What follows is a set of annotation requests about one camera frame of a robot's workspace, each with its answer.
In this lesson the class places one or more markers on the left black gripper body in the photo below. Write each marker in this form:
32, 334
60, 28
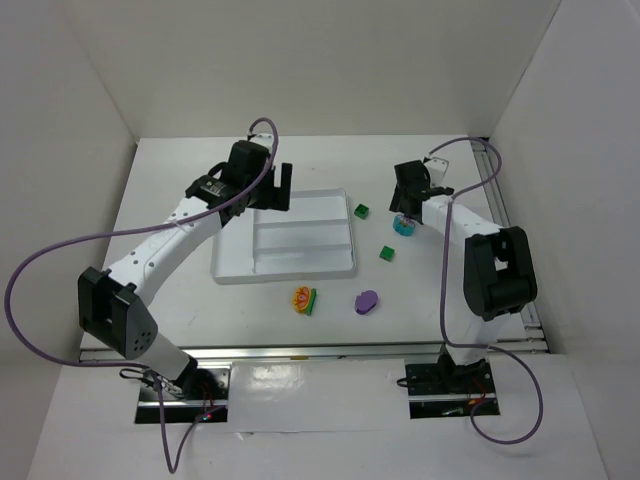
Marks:
273, 188

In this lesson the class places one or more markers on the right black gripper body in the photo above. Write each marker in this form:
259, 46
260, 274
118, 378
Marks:
406, 198

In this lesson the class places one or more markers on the blue toy block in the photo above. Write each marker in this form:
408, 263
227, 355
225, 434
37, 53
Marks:
404, 225

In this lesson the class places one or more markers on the green lego block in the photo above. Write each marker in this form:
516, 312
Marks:
361, 211
387, 253

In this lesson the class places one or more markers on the purple toy block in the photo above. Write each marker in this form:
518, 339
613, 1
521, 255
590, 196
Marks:
365, 302

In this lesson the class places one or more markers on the orange yellow toy block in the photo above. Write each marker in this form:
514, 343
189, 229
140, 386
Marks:
303, 300

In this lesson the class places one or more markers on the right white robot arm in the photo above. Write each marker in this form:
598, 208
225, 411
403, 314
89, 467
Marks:
487, 274

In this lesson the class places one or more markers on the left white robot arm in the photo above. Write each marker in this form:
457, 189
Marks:
114, 303

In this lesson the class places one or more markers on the white divided tray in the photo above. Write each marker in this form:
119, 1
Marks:
312, 240

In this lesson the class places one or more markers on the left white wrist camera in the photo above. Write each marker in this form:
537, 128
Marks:
263, 139

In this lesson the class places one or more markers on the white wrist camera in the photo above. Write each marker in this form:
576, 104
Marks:
263, 139
437, 169

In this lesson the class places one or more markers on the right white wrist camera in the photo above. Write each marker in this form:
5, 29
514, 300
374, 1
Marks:
437, 169

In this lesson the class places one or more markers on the aluminium rail right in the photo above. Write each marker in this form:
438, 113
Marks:
485, 160

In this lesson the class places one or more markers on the aluminium rail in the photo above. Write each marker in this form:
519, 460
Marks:
485, 160
366, 350

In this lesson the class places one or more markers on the aluminium rail front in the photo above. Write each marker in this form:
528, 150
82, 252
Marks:
366, 350

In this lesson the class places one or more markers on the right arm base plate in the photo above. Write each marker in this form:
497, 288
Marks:
434, 391

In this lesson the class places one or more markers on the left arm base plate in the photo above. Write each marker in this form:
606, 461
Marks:
210, 403

